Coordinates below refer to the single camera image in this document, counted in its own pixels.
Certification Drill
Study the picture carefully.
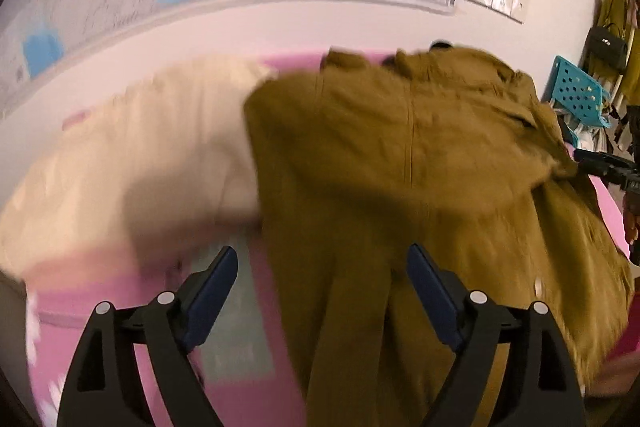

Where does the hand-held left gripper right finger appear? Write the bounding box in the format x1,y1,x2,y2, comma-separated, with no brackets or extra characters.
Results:
406,243,586,427

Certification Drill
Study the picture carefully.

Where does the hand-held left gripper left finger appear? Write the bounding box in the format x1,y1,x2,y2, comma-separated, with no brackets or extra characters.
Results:
56,245,238,427

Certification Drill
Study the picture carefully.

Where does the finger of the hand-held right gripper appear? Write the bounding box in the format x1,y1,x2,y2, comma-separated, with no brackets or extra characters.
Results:
579,163,627,188
574,149,634,174

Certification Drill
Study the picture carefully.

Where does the olive brown jacket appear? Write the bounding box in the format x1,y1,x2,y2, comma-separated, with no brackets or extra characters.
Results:
243,44,633,427

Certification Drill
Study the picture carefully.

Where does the person's right hand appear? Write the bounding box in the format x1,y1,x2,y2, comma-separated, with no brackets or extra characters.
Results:
621,192,640,265

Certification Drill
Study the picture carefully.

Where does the beige hanging cloth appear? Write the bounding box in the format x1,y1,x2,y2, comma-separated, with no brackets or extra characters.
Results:
607,72,640,152

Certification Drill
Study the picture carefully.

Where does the blue perforated hanging basket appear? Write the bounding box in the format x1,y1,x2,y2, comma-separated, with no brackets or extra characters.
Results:
541,55,613,130

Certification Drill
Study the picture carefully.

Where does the black handbag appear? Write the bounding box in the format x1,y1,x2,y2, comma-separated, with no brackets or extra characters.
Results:
584,24,630,75

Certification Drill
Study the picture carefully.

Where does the pink flowered blanket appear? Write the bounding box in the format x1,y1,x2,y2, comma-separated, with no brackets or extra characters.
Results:
25,49,640,427

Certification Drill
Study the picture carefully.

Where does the yellow hanging garment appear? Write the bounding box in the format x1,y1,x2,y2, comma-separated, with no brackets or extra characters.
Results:
597,0,640,108

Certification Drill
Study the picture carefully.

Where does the cream garment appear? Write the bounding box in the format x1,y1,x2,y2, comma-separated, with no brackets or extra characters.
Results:
0,54,278,278

